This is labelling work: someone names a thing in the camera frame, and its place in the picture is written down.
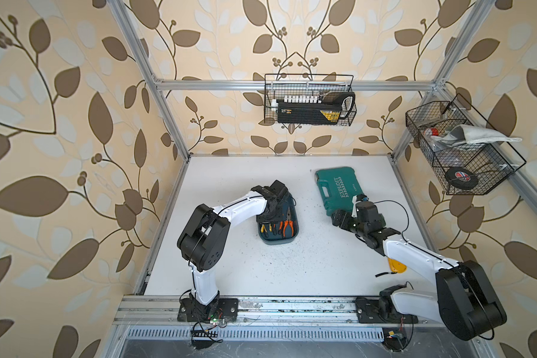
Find orange combination pliers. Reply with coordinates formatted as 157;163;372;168
281;209;295;239

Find yellow combination pliers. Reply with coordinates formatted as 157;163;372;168
260;224;271;239

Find dark teal storage tray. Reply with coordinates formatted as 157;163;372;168
256;198;299;245

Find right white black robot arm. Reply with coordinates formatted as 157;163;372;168
331;200;507;341

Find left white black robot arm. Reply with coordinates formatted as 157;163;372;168
177;180;298;311

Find black yellow tool box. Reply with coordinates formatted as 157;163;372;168
277;102;342;125

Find yellow tape measure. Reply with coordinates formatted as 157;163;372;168
374;258;407;277

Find green plastic tool case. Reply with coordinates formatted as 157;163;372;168
315;166;368;217

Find grey cloth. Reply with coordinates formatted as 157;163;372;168
430;125;522;148

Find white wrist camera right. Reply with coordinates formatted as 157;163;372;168
351;194;367;218

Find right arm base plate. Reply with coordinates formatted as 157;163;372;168
354;284;419;325

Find back black wire basket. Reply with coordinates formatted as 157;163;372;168
261;72;357;126

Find black wire basket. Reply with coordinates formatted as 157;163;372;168
406;94;527;195
261;72;357;126

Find right black wire basket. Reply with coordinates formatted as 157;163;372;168
406;94;527;195

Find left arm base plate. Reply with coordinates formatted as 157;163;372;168
177;297;239;324

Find aluminium front rail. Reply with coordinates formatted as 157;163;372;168
113;295;443;328

